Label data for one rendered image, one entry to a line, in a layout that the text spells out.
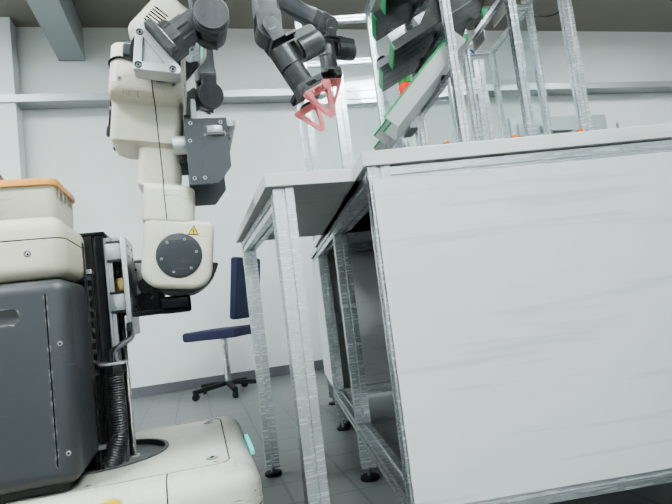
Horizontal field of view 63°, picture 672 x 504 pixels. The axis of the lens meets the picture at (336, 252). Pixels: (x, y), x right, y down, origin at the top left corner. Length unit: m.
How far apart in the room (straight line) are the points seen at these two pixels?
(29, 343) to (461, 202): 0.87
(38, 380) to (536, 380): 0.95
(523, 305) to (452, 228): 0.21
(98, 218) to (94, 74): 1.22
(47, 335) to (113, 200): 3.74
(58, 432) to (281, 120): 4.19
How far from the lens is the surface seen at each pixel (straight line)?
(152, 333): 4.75
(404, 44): 1.50
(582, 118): 2.92
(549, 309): 1.17
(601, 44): 6.94
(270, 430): 2.02
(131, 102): 1.44
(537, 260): 1.16
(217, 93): 1.73
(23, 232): 1.21
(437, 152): 1.13
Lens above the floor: 0.58
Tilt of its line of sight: 5 degrees up
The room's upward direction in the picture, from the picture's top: 7 degrees counter-clockwise
